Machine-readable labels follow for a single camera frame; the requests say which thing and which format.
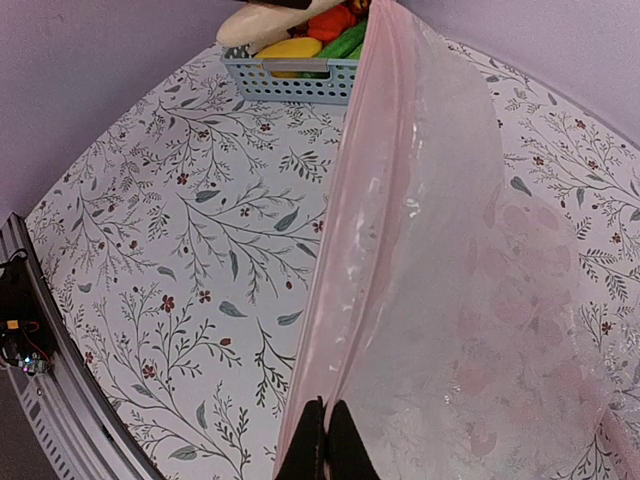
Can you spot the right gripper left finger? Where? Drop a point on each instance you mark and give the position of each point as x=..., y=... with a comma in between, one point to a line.
x=304, y=459

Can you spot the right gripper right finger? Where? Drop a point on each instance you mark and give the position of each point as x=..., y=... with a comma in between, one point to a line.
x=346, y=457

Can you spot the clear zip bag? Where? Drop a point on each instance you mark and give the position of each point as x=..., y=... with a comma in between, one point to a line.
x=444, y=306

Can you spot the white daikon radish toy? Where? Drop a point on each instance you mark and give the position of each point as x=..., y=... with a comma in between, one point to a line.
x=258, y=21

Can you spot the floral patterned table mat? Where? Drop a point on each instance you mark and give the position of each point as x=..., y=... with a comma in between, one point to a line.
x=179, y=248

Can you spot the light blue plastic basket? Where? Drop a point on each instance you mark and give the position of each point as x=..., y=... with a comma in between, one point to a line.
x=314, y=80

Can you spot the yellow pepper toy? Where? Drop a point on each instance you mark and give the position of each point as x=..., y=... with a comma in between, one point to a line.
x=294, y=48

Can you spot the green cucumber toy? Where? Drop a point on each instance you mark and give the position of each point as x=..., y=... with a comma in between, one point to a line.
x=348, y=45

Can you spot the orange pepper toy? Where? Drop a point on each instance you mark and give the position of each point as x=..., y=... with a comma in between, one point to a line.
x=328, y=26

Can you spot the front aluminium rail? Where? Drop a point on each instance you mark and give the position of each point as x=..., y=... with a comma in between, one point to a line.
x=74, y=423

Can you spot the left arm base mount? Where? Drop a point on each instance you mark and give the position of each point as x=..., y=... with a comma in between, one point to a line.
x=27, y=342

